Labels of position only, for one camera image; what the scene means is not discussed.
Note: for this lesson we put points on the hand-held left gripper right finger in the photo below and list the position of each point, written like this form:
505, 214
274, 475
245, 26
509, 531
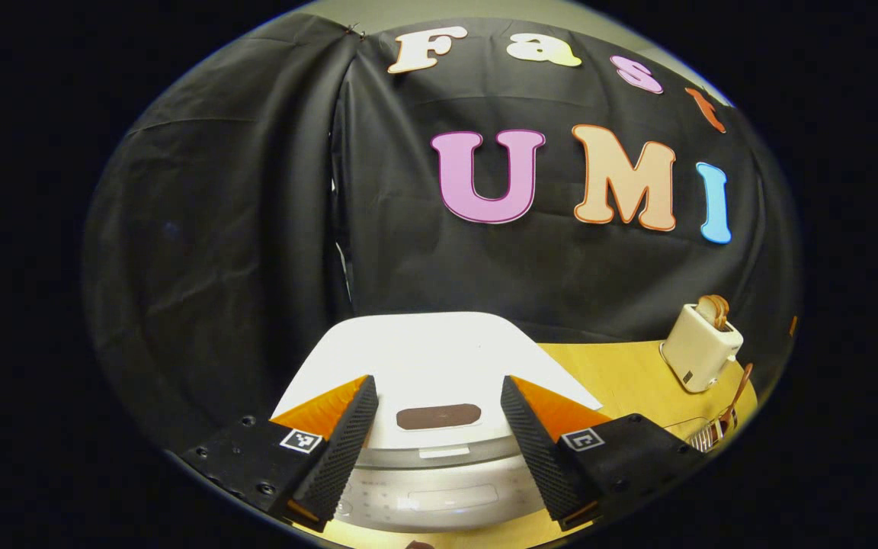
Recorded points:
538, 457

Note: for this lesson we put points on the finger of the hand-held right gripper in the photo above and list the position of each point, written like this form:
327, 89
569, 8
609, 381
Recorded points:
793, 326

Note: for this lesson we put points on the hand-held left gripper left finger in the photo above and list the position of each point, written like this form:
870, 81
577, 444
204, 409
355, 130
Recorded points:
340, 457

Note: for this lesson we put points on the brown wooden spoon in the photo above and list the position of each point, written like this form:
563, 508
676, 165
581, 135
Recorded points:
742, 389

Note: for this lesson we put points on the white rice cooker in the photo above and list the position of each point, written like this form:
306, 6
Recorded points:
439, 358

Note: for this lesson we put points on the toast bread slice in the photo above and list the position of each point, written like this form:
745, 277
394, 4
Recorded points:
707, 311
722, 313

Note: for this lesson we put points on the white toaster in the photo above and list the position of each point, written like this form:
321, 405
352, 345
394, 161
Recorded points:
698, 354

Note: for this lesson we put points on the black backdrop cloth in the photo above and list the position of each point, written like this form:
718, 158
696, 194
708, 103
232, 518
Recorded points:
218, 229

